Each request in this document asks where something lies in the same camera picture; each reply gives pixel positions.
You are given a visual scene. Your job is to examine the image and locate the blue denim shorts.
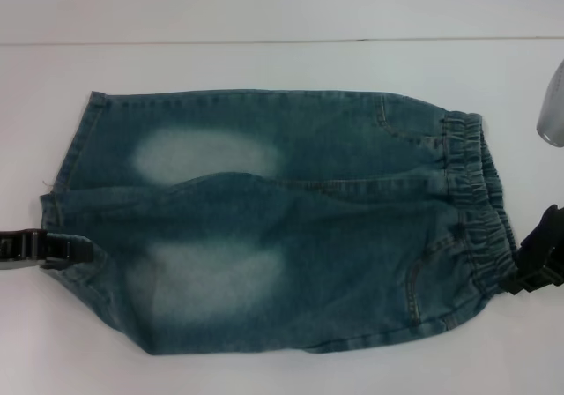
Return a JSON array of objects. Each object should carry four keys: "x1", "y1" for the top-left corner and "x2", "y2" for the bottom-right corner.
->
[{"x1": 37, "y1": 86, "x2": 519, "y2": 356}]

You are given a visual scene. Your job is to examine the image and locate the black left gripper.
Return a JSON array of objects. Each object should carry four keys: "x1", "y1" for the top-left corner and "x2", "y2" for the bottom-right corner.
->
[{"x1": 0, "y1": 227, "x2": 95, "y2": 273}]

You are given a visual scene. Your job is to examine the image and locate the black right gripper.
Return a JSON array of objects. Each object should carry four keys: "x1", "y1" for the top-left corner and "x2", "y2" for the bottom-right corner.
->
[{"x1": 503, "y1": 205, "x2": 564, "y2": 298}]

